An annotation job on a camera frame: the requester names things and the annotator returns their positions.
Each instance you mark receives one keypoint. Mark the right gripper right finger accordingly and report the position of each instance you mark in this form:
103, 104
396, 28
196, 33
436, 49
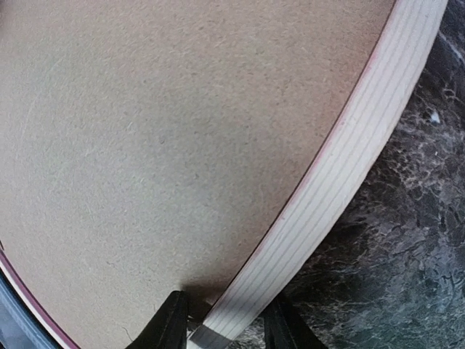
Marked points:
284, 328

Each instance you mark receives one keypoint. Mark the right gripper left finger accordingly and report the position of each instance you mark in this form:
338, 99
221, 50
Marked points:
167, 329

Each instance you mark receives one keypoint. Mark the pink wooden picture frame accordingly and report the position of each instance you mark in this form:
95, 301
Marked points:
327, 189

